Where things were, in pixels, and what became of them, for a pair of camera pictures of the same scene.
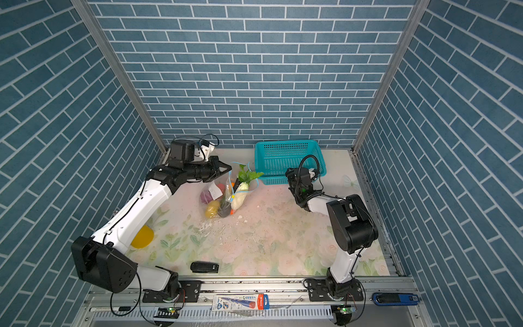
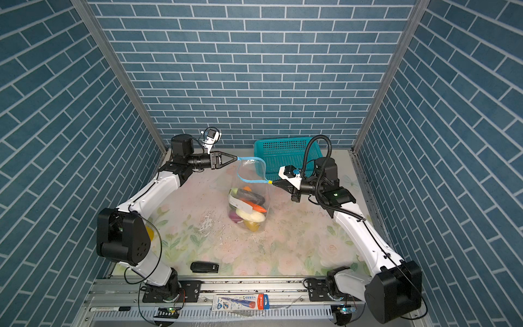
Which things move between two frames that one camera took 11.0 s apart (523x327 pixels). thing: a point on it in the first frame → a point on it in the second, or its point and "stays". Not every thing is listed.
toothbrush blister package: [240, 302] stays
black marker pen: [108, 308] stays
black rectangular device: [204, 267] stays
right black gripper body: [293, 181] → [314, 189]
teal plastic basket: [274, 158] stays
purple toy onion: [205, 197] → [233, 216]
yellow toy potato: [212, 208] → [252, 226]
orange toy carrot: [232, 211] → [255, 207]
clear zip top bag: [220, 199] → [248, 197]
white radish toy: [240, 196] → [255, 216]
